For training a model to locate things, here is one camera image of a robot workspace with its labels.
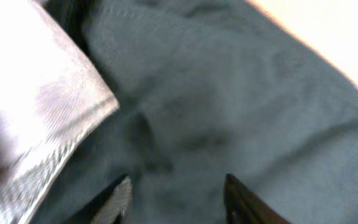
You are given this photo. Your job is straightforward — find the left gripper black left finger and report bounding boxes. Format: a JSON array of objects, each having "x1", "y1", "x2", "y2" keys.
[{"x1": 65, "y1": 175, "x2": 132, "y2": 224}]

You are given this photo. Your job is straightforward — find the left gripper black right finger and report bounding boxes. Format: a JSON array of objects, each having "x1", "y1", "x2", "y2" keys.
[{"x1": 223, "y1": 174, "x2": 290, "y2": 224}]

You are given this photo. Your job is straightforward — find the folded grey shorts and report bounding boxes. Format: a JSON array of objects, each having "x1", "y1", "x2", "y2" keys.
[{"x1": 0, "y1": 1, "x2": 119, "y2": 223}]

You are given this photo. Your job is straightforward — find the dark green shorts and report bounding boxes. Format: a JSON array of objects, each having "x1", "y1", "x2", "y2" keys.
[{"x1": 33, "y1": 0, "x2": 358, "y2": 223}]

